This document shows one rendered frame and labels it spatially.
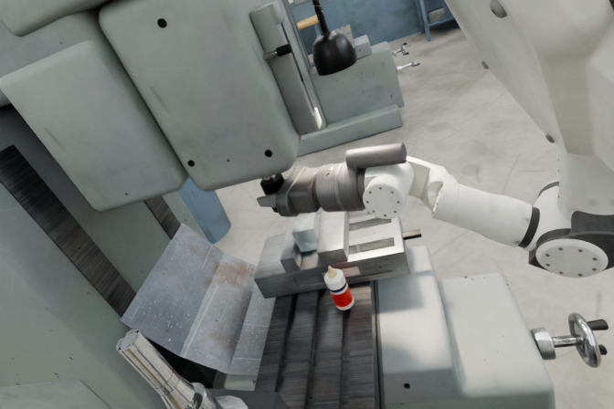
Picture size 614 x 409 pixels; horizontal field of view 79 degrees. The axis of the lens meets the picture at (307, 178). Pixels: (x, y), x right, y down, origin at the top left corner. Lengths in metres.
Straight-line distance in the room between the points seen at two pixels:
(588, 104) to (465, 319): 0.85
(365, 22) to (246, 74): 6.66
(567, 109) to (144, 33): 0.50
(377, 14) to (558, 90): 6.99
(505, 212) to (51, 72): 0.68
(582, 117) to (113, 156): 0.60
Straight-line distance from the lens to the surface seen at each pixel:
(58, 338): 0.87
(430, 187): 0.66
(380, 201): 0.59
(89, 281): 0.85
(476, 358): 0.96
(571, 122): 0.23
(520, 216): 0.62
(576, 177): 0.54
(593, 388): 1.83
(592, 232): 0.57
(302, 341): 0.82
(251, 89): 0.55
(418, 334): 0.86
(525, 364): 0.96
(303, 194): 0.65
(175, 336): 0.93
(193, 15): 0.54
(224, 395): 0.58
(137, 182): 0.67
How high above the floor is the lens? 1.57
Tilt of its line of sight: 27 degrees down
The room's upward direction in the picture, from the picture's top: 23 degrees counter-clockwise
